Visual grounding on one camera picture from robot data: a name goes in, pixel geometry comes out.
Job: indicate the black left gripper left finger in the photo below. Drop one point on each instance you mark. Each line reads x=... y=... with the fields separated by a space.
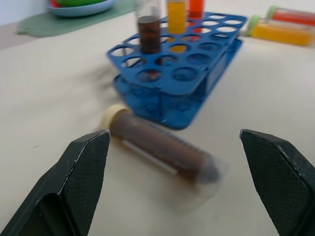
x=73 y=182

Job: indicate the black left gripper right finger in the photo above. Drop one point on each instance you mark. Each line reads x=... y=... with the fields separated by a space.
x=278 y=182

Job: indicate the brown tube with cream cap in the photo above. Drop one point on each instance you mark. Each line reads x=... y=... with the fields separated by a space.
x=160 y=150

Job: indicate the blue test tube rack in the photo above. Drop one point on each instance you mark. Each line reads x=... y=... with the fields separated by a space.
x=182 y=71

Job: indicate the yellow tube with green cap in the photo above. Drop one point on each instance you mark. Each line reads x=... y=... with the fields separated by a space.
x=280 y=33

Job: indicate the orange tube with green cap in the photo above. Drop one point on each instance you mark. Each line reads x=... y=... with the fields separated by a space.
x=292 y=16

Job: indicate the red-orange tube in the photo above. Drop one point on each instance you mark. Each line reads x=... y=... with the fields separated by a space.
x=196 y=8

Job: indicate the green placemat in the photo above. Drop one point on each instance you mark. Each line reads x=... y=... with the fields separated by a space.
x=73 y=22

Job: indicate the light blue plate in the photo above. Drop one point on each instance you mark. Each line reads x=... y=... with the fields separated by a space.
x=78 y=9

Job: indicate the green round object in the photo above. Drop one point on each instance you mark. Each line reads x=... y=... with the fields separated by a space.
x=78 y=2

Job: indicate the red round object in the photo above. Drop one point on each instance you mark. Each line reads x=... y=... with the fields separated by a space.
x=53 y=3

